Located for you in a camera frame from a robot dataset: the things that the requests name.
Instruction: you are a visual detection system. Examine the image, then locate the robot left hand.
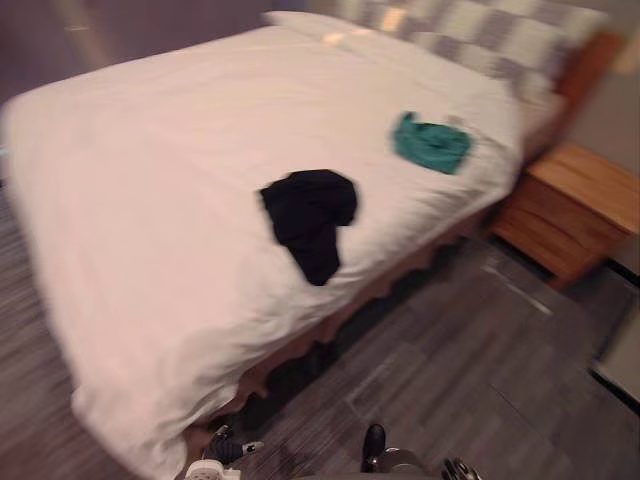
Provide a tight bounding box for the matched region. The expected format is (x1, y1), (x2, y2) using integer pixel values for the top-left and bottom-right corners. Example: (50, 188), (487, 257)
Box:
(206, 424), (265, 464)

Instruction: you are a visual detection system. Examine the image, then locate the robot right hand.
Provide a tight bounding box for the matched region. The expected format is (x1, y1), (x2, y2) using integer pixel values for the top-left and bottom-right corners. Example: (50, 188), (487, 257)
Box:
(441, 456), (483, 480)

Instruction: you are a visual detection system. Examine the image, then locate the brown bed base skirt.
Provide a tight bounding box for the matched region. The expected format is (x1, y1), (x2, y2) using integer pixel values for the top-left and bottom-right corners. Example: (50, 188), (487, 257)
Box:
(182, 199), (503, 443)

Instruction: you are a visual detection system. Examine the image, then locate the black cloth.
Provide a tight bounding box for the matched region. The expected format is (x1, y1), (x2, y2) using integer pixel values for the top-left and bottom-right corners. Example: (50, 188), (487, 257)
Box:
(258, 168), (361, 287)

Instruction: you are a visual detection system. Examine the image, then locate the teal green cloth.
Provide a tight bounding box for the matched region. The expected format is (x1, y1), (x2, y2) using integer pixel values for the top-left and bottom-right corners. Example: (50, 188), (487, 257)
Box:
(389, 110), (474, 176)

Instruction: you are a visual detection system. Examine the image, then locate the white panel with black edge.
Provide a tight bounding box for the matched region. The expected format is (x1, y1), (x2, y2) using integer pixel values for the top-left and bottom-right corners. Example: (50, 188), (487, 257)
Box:
(588, 319), (640, 417)

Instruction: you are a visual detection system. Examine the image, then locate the white duvet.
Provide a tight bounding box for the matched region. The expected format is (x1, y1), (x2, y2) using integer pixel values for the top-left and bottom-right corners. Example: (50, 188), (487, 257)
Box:
(0, 23), (524, 480)

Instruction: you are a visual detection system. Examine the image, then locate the wooden nightstand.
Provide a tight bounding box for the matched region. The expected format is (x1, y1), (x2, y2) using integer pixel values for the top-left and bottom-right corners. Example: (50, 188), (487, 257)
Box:
(486, 143), (640, 292)

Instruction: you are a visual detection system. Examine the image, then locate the white mattress sheet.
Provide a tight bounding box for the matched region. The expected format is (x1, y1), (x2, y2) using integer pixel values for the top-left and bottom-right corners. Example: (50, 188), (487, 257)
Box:
(514, 92), (568, 162)

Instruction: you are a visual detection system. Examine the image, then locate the grey white checkered pillow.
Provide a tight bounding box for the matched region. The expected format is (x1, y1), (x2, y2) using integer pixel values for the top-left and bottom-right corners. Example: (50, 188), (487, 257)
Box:
(339, 0), (610, 49)
(408, 19), (572, 103)

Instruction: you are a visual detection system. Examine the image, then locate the wooden headboard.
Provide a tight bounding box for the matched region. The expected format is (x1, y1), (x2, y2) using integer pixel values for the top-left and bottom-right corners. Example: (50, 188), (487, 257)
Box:
(553, 29), (623, 117)

